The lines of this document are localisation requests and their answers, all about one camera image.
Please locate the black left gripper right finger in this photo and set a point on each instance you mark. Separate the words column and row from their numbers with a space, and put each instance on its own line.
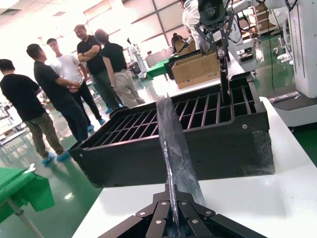
column 203, row 223

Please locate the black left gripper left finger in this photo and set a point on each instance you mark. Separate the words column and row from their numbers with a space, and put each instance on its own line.
column 153, row 220

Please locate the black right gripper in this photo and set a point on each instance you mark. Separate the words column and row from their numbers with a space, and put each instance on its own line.
column 211, row 12

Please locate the black graphics card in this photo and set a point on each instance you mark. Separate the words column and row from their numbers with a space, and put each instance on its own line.
column 224, row 81

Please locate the dark translucent antistatic bag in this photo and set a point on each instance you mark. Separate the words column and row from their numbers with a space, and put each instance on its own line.
column 175, row 148

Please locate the labelled cardboard box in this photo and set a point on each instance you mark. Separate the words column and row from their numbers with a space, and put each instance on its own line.
column 195, row 72

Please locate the black slotted container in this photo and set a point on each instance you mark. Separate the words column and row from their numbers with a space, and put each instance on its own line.
column 148, row 158

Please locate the person in white shirt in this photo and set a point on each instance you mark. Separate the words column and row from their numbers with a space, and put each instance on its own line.
column 189, row 17

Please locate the white standing fan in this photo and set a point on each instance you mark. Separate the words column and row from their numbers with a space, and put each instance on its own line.
column 281, row 19

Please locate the distant green table cover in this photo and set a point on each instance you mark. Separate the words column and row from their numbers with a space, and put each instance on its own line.
column 158, row 69

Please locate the person black top beige trousers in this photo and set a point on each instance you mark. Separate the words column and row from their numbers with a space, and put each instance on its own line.
column 119, row 74

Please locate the person in black polo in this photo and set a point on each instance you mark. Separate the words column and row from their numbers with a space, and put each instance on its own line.
column 91, row 54

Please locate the white table leg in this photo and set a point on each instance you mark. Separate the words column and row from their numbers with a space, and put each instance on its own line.
column 24, row 218

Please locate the white cloth strip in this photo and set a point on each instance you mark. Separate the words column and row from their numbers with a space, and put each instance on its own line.
column 30, row 169

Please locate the person in white t-shirt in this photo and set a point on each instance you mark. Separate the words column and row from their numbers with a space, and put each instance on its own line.
column 70, row 69

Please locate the person black shirt dark trousers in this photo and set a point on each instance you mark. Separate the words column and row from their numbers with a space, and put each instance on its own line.
column 57, row 94

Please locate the person black shirt khaki trousers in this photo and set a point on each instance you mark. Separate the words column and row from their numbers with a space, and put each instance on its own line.
column 22, row 99

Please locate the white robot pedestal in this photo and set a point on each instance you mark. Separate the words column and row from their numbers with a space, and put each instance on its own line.
column 304, row 49

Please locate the silver bag on pedestal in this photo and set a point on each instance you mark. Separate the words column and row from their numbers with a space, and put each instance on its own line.
column 284, row 96

